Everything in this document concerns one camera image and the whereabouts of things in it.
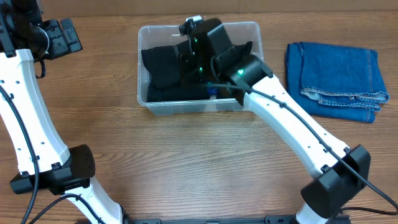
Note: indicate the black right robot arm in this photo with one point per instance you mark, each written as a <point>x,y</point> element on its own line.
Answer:
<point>338,172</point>

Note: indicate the dark navy knit garment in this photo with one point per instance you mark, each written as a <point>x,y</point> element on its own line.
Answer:
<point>162,63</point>

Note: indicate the clear plastic storage bin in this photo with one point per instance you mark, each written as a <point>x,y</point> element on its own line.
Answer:
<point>161,35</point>

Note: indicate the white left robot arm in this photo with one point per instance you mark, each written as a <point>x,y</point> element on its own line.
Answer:
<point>44,161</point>

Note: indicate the black garment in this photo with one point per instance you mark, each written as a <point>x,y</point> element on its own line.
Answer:
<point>228,67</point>

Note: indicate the blue denim jeans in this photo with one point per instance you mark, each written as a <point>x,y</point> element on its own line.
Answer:
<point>335,81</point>

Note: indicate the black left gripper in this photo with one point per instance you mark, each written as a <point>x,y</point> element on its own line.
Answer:
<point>62,36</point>

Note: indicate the small black cloth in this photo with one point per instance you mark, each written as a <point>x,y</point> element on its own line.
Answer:
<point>177,93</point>

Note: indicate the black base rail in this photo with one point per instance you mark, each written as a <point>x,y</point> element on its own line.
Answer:
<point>270,219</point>

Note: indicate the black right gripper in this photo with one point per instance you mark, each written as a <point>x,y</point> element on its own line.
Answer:
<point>191,53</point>

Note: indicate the blue green sequin garment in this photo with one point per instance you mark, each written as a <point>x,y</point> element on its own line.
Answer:
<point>212,91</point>

